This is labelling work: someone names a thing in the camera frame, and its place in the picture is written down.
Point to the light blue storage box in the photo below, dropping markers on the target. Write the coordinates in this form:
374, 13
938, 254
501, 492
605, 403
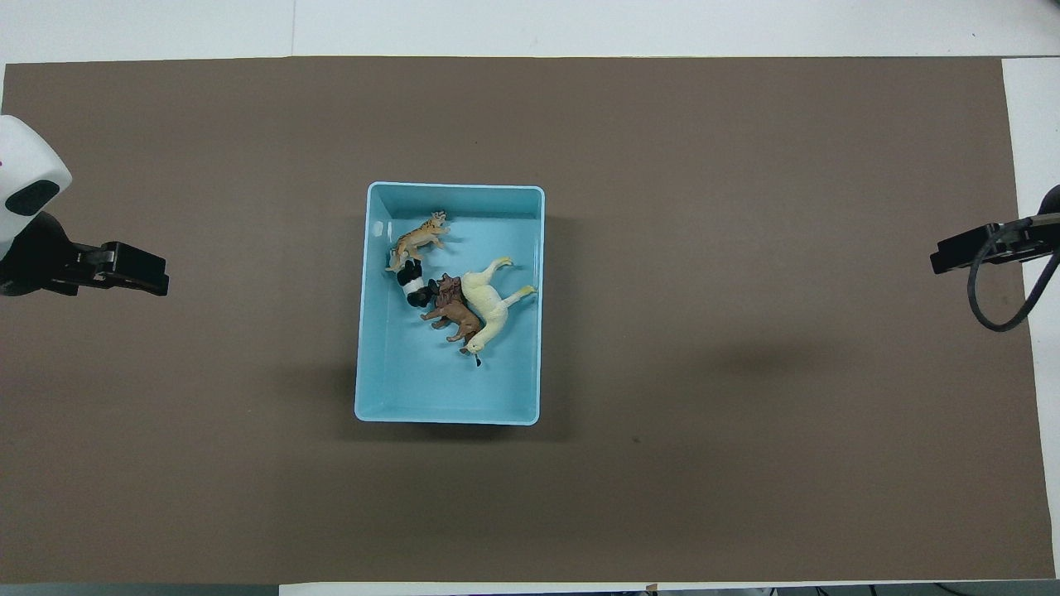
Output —
414, 381

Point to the cream llama toy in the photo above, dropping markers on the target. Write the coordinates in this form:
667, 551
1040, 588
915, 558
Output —
489, 306

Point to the orange striped tiger toy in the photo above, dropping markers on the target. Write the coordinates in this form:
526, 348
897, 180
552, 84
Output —
418, 238

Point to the black white panda toy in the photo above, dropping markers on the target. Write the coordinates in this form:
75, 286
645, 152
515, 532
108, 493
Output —
412, 281

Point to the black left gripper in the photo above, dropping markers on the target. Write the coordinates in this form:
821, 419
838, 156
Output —
41, 261

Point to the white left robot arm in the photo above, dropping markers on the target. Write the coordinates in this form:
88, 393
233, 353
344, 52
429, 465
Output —
25, 165

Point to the brown table mat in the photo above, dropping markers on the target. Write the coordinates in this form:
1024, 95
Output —
704, 414

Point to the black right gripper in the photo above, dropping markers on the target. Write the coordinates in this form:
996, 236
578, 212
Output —
1031, 240

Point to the brown lion toy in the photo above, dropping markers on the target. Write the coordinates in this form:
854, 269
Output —
454, 310

